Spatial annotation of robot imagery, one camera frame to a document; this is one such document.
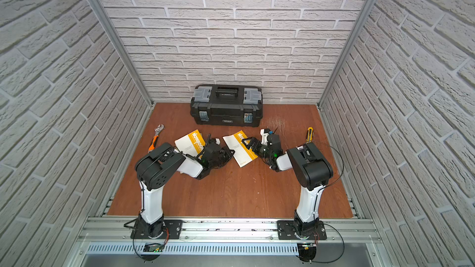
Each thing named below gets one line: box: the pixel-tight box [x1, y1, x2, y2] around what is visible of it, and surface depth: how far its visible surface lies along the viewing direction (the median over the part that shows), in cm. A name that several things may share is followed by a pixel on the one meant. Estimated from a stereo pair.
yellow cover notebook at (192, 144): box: [174, 128, 206, 157], surface depth 99 cm
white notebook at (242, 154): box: [222, 129, 259, 169], surface depth 99 cm
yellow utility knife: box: [305, 126, 315, 145], surface depth 105 cm
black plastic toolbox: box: [189, 84, 263, 128], surface depth 100 cm
